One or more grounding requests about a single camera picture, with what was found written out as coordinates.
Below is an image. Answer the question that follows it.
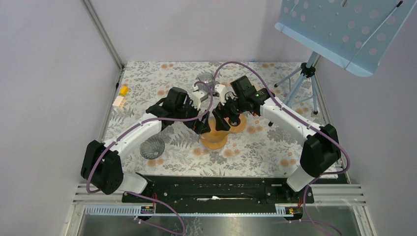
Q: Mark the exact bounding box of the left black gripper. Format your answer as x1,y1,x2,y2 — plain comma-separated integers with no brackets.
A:
175,97,210,134

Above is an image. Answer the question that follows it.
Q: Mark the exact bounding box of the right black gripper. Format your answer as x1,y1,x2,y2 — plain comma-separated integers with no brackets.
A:
212,92,246,132

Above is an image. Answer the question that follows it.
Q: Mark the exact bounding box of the grey glass pitcher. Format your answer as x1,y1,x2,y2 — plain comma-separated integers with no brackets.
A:
196,72,216,93

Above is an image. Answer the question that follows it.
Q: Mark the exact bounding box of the brown paper coffee filter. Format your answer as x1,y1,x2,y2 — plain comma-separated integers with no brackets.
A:
201,118,229,143

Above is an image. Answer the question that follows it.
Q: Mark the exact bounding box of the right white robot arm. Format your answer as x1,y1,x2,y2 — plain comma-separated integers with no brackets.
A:
212,76,341,203

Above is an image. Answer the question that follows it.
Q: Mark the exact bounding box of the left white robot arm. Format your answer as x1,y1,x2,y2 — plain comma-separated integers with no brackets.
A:
81,86,213,202

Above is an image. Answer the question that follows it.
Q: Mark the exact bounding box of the floral tablecloth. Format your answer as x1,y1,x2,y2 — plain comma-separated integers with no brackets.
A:
94,61,339,179

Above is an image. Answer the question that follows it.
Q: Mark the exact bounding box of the beige wooden block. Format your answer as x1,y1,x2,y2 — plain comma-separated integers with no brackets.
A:
112,96,126,108

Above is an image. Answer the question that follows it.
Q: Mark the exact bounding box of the yellow block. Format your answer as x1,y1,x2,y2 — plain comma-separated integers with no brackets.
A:
119,86,129,96

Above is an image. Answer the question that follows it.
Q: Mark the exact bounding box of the blue perforated stand tray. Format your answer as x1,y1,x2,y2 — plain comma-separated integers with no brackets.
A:
275,0,417,77

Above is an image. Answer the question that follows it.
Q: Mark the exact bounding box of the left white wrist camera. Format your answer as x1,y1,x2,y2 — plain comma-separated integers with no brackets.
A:
189,89,209,110

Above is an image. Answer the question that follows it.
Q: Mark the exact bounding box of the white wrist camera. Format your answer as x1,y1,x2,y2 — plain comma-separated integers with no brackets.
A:
214,84,228,105
189,89,209,110

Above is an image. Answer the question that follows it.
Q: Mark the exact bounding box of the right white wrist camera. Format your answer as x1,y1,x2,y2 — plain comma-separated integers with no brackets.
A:
214,84,228,105

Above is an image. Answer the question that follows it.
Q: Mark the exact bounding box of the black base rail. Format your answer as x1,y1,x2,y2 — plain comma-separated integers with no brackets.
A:
121,176,314,214

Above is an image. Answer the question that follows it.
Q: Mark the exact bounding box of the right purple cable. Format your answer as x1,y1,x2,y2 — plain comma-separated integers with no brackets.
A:
213,61,351,236

